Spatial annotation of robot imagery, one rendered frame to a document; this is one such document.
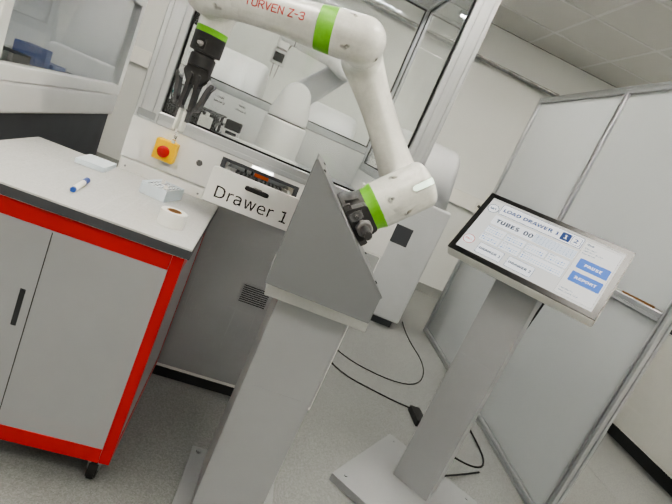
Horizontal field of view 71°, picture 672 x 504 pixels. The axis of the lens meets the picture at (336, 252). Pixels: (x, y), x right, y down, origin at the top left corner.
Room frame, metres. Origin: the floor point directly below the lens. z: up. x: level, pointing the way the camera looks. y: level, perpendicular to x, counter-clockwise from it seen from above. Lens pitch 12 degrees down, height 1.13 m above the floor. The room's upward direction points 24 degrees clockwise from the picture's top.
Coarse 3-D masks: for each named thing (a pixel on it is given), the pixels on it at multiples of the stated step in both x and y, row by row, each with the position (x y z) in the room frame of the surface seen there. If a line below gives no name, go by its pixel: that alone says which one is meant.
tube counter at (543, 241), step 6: (522, 234) 1.68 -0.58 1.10; (528, 234) 1.68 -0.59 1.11; (534, 234) 1.68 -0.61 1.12; (534, 240) 1.66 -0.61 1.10; (540, 240) 1.66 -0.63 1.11; (546, 240) 1.65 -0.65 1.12; (552, 240) 1.65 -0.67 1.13; (546, 246) 1.63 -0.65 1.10; (552, 246) 1.63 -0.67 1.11; (558, 246) 1.63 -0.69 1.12; (564, 246) 1.63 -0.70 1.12; (558, 252) 1.61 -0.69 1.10; (564, 252) 1.61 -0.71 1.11; (570, 252) 1.61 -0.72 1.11; (576, 252) 1.61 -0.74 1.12; (570, 258) 1.59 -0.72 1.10
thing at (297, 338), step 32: (288, 320) 1.17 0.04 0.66; (320, 320) 1.18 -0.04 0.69; (352, 320) 1.15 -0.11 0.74; (256, 352) 1.16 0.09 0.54; (288, 352) 1.17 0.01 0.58; (320, 352) 1.19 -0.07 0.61; (256, 384) 1.16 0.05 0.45; (288, 384) 1.18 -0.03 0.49; (224, 416) 1.27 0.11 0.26; (256, 416) 1.17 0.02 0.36; (288, 416) 1.18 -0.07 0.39; (192, 448) 1.38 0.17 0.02; (224, 448) 1.16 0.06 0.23; (256, 448) 1.18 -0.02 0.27; (288, 448) 1.19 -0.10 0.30; (192, 480) 1.25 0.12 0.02; (224, 480) 1.17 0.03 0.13; (256, 480) 1.18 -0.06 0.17
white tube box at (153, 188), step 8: (144, 184) 1.38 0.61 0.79; (152, 184) 1.38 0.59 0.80; (160, 184) 1.44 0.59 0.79; (168, 184) 1.48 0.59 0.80; (144, 192) 1.38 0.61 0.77; (152, 192) 1.38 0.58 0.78; (160, 192) 1.38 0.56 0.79; (168, 192) 1.39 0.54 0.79; (176, 192) 1.45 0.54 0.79; (160, 200) 1.38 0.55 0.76; (168, 200) 1.41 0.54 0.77; (176, 200) 1.47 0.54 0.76
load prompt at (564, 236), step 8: (504, 208) 1.78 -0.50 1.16; (512, 208) 1.78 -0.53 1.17; (512, 216) 1.75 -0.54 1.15; (520, 216) 1.74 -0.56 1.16; (528, 216) 1.74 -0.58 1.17; (528, 224) 1.71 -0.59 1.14; (536, 224) 1.71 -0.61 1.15; (544, 224) 1.71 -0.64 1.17; (544, 232) 1.68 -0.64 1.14; (552, 232) 1.68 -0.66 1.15; (560, 232) 1.67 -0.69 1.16; (568, 232) 1.67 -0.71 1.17; (560, 240) 1.65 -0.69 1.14; (568, 240) 1.65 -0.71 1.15; (576, 240) 1.64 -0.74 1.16; (584, 240) 1.64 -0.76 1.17
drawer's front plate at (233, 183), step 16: (224, 176) 1.40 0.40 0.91; (240, 176) 1.41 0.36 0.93; (208, 192) 1.39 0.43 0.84; (240, 192) 1.41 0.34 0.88; (272, 192) 1.43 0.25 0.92; (240, 208) 1.41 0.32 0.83; (256, 208) 1.42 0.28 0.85; (272, 208) 1.43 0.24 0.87; (288, 208) 1.45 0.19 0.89; (272, 224) 1.44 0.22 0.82; (288, 224) 1.45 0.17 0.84
